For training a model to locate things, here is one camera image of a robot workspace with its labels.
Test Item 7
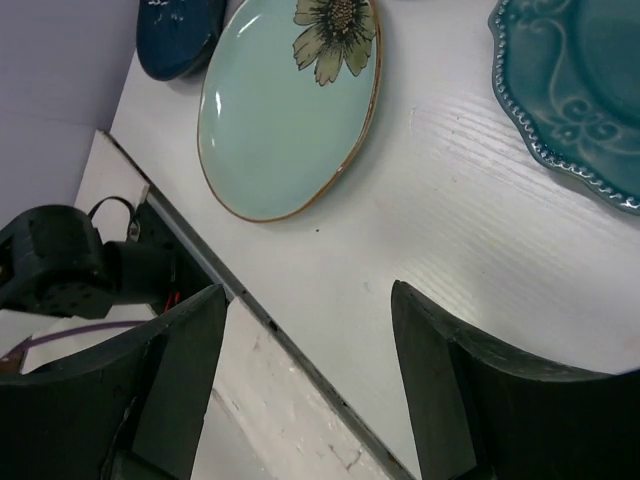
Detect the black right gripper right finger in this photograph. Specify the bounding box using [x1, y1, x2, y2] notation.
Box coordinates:
[391, 281, 639, 479]

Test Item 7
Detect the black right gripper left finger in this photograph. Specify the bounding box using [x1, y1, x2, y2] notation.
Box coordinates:
[1, 285, 226, 479]

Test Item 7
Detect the teal scalloped embossed plate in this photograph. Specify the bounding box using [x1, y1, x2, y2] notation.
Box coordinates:
[488, 1, 639, 214]

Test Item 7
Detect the light green flower plate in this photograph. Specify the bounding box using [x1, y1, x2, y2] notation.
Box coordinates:
[197, 0, 382, 223]

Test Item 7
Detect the dark blue round plate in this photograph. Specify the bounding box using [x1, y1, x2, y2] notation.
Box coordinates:
[136, 0, 228, 81]

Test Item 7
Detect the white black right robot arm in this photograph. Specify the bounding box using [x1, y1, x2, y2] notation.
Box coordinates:
[1, 205, 639, 479]

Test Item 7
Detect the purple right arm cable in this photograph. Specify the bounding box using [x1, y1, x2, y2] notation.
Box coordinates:
[13, 319, 151, 357]

